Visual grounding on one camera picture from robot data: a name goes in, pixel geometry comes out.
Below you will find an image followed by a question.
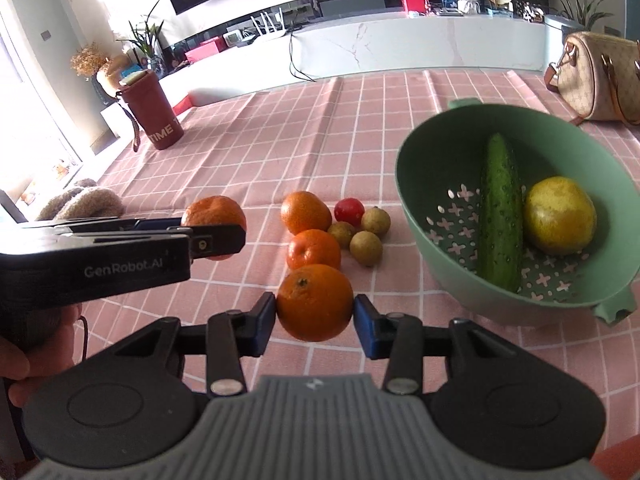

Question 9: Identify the red box on cabinet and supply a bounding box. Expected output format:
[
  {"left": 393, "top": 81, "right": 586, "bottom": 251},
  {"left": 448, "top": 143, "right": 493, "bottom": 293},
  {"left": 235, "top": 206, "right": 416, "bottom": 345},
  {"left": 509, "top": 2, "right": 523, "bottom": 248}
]
[{"left": 400, "top": 0, "right": 431, "bottom": 15}]

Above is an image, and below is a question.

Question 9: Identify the green potted plant left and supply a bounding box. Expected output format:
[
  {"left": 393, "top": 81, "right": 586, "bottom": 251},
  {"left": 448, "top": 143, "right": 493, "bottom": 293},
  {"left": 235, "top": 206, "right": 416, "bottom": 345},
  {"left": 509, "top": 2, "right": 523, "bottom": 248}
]
[{"left": 119, "top": 1, "right": 167, "bottom": 79}]

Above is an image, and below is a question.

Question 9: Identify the dried flower bouquet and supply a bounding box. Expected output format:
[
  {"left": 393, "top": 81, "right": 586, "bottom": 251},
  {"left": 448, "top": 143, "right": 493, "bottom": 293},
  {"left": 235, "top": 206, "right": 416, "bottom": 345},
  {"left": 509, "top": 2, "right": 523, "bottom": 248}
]
[{"left": 70, "top": 42, "right": 110, "bottom": 78}]

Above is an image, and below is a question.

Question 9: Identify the yellow-green pear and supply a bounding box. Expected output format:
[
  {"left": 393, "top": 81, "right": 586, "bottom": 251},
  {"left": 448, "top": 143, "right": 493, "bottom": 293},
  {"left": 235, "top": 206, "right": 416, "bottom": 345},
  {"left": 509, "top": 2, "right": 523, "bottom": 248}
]
[{"left": 524, "top": 177, "right": 598, "bottom": 256}]

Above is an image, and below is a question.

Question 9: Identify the pink checked tablecloth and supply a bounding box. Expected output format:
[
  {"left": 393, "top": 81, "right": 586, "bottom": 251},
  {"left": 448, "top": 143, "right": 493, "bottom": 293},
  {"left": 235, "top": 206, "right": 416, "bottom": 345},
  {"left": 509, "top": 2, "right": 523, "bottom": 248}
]
[{"left": 84, "top": 70, "right": 639, "bottom": 450}]

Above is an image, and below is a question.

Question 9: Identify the white marble tv cabinet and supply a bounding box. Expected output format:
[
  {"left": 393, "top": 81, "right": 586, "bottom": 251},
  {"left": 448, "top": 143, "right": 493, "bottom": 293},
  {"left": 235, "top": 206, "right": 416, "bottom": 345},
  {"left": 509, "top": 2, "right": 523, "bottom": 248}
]
[{"left": 160, "top": 12, "right": 547, "bottom": 106}]

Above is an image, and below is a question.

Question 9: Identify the beige fluffy slipper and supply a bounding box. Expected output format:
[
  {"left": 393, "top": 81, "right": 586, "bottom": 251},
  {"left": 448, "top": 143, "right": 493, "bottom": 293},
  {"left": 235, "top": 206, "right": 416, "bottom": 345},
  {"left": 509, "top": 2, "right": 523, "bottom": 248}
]
[{"left": 36, "top": 179, "right": 125, "bottom": 221}]

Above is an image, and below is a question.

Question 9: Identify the small brown longan left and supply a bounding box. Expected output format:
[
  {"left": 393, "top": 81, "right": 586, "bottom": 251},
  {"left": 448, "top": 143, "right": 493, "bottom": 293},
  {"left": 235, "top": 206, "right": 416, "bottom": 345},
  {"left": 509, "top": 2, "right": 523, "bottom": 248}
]
[{"left": 328, "top": 221, "right": 357, "bottom": 250}]

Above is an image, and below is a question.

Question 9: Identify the orange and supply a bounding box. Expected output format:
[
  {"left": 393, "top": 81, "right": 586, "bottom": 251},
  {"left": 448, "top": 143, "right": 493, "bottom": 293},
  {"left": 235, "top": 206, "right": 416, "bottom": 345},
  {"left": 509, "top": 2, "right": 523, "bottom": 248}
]
[
  {"left": 277, "top": 264, "right": 354, "bottom": 342},
  {"left": 280, "top": 191, "right": 332, "bottom": 235},
  {"left": 286, "top": 229, "right": 342, "bottom": 270},
  {"left": 180, "top": 195, "right": 247, "bottom": 231}
]

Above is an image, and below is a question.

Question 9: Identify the green potted plant right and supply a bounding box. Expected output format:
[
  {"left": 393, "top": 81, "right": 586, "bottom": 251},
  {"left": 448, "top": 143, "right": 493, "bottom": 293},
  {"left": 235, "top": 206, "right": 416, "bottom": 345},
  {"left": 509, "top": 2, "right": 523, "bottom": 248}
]
[{"left": 552, "top": 0, "right": 613, "bottom": 30}]

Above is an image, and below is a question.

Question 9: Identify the person's left hand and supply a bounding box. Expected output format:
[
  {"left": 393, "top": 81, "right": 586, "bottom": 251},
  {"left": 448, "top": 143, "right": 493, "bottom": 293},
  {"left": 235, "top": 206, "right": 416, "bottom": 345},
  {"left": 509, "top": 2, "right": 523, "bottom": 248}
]
[{"left": 0, "top": 304, "right": 82, "bottom": 408}]

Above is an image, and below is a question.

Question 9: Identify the small red tomato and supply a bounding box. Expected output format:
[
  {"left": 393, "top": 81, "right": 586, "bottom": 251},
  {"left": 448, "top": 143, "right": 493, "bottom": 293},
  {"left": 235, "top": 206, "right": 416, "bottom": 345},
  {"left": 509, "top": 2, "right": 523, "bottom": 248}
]
[{"left": 334, "top": 197, "right": 366, "bottom": 229}]

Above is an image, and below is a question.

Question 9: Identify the black hanging cable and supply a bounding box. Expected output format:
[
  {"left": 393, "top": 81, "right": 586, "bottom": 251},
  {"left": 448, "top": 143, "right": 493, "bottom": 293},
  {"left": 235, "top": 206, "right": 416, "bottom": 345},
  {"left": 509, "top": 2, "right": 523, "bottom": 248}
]
[{"left": 287, "top": 23, "right": 317, "bottom": 84}]

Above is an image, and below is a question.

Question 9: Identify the green cucumber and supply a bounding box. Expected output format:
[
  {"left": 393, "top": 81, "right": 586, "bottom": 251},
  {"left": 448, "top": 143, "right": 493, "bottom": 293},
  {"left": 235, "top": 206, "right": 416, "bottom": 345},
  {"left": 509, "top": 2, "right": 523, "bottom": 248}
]
[{"left": 476, "top": 133, "right": 524, "bottom": 292}]

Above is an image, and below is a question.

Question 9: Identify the small brown longan front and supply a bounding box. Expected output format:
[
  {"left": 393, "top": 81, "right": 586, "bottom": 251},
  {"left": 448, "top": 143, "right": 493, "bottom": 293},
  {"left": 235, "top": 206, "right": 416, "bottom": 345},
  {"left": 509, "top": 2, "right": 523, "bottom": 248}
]
[{"left": 349, "top": 231, "right": 383, "bottom": 266}]

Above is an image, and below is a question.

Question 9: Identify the beige monogram handbag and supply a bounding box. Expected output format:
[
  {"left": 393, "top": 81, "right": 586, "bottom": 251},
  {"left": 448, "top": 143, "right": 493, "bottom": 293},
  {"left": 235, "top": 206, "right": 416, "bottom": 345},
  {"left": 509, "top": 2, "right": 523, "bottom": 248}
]
[{"left": 544, "top": 32, "right": 639, "bottom": 127}]

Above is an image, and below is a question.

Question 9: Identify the green colander bowl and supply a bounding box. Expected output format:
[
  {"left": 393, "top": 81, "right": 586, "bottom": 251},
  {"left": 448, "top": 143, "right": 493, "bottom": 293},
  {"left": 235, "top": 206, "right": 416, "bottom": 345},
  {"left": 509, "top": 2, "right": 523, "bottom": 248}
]
[{"left": 395, "top": 99, "right": 639, "bottom": 326}]

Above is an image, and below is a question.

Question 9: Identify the dark red tumbler cup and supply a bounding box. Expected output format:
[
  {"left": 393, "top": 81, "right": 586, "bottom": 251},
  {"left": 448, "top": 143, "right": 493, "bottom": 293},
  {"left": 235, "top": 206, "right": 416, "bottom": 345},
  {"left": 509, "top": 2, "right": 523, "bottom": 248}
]
[{"left": 116, "top": 70, "right": 184, "bottom": 153}]

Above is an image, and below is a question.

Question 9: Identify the green potted plant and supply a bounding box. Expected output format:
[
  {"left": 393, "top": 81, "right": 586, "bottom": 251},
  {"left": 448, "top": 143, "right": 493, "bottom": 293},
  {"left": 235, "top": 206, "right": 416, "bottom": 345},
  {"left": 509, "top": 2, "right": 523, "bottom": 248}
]
[
  {"left": 119, "top": 1, "right": 167, "bottom": 79},
  {"left": 552, "top": 0, "right": 613, "bottom": 30}
]

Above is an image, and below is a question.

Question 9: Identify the small brown longan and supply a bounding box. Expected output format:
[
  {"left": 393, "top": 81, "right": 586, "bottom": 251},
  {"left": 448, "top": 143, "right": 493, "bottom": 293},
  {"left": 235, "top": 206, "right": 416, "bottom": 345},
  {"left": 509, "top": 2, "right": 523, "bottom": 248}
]
[
  {"left": 349, "top": 231, "right": 383, "bottom": 266},
  {"left": 328, "top": 221, "right": 357, "bottom": 250},
  {"left": 361, "top": 207, "right": 392, "bottom": 238}
]

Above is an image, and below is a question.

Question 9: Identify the small brown longan right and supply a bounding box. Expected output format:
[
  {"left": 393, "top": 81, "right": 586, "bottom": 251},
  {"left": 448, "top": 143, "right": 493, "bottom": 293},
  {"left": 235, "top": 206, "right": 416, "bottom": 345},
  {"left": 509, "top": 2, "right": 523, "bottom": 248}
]
[{"left": 361, "top": 207, "right": 392, "bottom": 238}]

